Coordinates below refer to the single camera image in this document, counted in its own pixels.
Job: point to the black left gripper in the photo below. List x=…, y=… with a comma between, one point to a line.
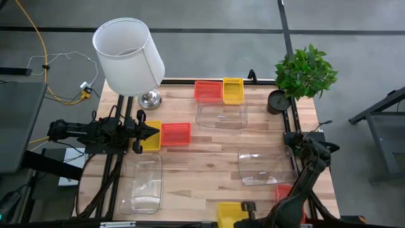
x=139, y=133

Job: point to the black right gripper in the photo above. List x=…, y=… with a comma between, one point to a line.
x=253, y=224

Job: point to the yellow plastic mesh basket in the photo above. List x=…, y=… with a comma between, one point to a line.
x=233, y=92
x=228, y=215
x=155, y=144

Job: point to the red plastic mesh basket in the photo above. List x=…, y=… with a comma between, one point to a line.
x=207, y=92
x=282, y=191
x=175, y=134

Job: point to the clear plastic bin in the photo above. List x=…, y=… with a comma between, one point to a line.
x=140, y=183
x=265, y=164
x=221, y=122

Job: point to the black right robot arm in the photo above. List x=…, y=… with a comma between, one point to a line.
x=303, y=183

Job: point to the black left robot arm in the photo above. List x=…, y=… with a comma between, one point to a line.
x=79, y=131

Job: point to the silver lamp base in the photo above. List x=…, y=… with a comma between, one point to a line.
x=151, y=100

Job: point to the white lamp shade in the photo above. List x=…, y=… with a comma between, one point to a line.
x=126, y=69

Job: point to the yellow plug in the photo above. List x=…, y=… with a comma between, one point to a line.
x=85, y=94

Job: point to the white box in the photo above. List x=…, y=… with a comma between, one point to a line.
x=76, y=158

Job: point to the white power adapter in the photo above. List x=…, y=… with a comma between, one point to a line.
x=85, y=85

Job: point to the black beam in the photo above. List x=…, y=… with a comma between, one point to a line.
x=50, y=164

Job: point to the black clamp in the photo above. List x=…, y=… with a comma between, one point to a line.
x=252, y=76

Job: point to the dark plant pot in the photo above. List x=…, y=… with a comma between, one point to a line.
x=276, y=104

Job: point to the grey desk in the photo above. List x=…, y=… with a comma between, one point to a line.
x=19, y=126

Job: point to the black power strip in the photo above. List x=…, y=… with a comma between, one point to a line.
x=16, y=71

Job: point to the black device with green light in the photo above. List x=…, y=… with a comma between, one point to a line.
x=9, y=202

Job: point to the green leafy plant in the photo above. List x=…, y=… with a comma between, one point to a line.
x=303, y=73

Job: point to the black aluminium frame rail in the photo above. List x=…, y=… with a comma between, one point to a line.
x=287, y=122
x=119, y=103
x=177, y=82
x=128, y=104
x=158, y=225

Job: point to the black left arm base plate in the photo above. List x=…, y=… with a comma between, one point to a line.
x=95, y=150

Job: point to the black diagonal frame brace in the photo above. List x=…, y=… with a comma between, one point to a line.
x=101, y=190

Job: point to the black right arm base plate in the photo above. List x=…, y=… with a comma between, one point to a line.
x=291, y=139

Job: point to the silver metal bracket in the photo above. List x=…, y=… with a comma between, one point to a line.
x=117, y=224

